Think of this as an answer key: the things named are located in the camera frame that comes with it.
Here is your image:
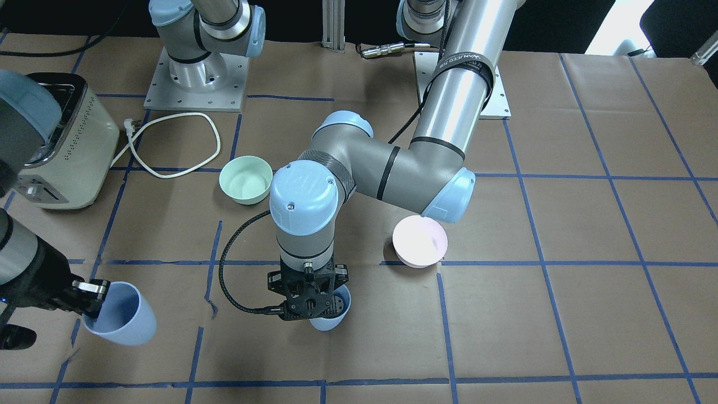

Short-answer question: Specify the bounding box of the blue cup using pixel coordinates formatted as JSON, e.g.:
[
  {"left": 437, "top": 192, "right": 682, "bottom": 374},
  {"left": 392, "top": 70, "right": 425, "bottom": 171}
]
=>
[
  {"left": 310, "top": 286, "right": 352, "bottom": 332},
  {"left": 82, "top": 282, "right": 157, "bottom": 347}
]

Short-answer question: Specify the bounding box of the pink bowl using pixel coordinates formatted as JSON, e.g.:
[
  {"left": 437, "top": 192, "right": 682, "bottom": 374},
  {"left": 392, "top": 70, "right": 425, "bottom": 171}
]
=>
[{"left": 392, "top": 215, "right": 448, "bottom": 268}]

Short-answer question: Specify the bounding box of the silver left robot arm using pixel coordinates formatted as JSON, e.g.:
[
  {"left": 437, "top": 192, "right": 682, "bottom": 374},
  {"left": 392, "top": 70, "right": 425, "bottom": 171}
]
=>
[{"left": 255, "top": 1, "right": 523, "bottom": 320}]

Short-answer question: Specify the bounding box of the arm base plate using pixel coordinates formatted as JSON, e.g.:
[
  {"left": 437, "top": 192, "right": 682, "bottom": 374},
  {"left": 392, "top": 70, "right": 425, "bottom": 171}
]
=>
[
  {"left": 144, "top": 49, "right": 250, "bottom": 113},
  {"left": 413, "top": 49, "right": 512, "bottom": 121}
]

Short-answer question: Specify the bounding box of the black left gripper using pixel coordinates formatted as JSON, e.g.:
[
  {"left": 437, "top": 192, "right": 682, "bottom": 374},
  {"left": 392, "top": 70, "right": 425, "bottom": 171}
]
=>
[{"left": 267, "top": 260, "right": 349, "bottom": 320}]

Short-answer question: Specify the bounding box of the green bowl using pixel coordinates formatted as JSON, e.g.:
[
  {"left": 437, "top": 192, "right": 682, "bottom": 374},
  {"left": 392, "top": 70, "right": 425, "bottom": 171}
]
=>
[{"left": 219, "top": 155, "right": 274, "bottom": 205}]

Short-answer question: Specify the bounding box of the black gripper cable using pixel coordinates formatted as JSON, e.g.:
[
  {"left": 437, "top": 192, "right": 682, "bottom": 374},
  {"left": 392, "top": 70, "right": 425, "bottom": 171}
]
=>
[{"left": 218, "top": 209, "right": 288, "bottom": 316}]

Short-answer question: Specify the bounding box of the white power cable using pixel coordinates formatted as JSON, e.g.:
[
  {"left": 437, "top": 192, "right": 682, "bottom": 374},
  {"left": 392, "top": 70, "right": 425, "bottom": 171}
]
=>
[{"left": 111, "top": 112, "right": 222, "bottom": 179}]

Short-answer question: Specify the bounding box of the cream toaster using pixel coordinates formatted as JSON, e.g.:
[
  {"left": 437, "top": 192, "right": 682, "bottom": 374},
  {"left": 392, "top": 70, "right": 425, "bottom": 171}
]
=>
[{"left": 15, "top": 72, "right": 119, "bottom": 210}]

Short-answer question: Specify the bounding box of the aluminium frame post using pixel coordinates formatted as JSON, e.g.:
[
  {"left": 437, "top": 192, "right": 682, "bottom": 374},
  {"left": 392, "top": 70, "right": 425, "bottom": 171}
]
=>
[{"left": 320, "top": 0, "right": 346, "bottom": 53}]

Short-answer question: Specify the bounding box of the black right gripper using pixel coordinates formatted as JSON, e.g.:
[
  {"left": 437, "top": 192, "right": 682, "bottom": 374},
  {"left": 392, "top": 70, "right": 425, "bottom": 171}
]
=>
[{"left": 1, "top": 238, "right": 111, "bottom": 319}]

